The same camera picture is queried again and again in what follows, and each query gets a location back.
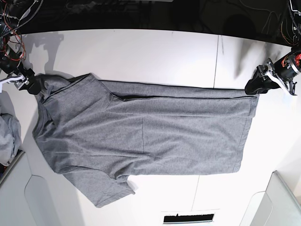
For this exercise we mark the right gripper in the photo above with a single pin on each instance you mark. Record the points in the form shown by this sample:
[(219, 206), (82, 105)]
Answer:
[(23, 78)]

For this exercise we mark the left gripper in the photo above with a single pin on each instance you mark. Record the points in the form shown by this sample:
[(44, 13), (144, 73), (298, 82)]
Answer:
[(275, 75)]

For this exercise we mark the grey t-shirt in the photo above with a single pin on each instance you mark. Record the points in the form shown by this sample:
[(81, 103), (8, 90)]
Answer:
[(97, 133)]

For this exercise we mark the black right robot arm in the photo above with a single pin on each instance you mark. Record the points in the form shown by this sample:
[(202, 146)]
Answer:
[(13, 15)]

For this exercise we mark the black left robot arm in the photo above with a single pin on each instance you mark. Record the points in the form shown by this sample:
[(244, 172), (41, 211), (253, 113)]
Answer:
[(289, 28)]

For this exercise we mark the light grey cloth pile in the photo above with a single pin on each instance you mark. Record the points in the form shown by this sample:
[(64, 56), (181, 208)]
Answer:
[(10, 130)]

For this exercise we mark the right white bin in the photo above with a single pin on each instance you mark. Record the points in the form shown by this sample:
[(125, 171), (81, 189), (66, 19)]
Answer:
[(276, 206)]

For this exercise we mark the white bin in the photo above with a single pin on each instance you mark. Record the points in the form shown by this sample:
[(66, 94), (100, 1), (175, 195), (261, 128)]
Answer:
[(14, 209), (276, 206)]

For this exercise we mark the left white bin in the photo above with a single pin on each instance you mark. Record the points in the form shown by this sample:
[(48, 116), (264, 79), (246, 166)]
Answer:
[(14, 209)]

